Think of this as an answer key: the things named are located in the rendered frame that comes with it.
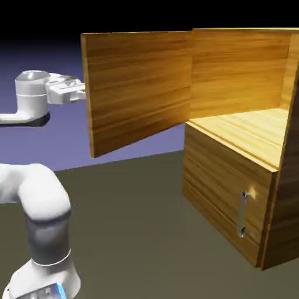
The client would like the wood cabinet door without visible handle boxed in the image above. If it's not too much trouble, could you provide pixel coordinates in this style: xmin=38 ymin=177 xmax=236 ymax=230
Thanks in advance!
xmin=80 ymin=30 xmax=194 ymax=159

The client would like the wood cabinet door with handle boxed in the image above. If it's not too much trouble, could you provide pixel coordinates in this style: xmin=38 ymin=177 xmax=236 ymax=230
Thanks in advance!
xmin=182 ymin=121 xmax=279 ymax=267

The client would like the light wood cabinet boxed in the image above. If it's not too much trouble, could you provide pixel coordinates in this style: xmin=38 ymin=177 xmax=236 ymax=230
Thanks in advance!
xmin=182 ymin=27 xmax=299 ymax=272

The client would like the silver curved door handle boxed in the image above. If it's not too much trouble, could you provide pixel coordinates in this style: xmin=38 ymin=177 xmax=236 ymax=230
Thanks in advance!
xmin=236 ymin=190 xmax=250 ymax=239

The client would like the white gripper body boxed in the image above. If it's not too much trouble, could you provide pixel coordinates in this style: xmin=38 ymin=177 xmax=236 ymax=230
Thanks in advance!
xmin=46 ymin=82 xmax=86 ymax=105

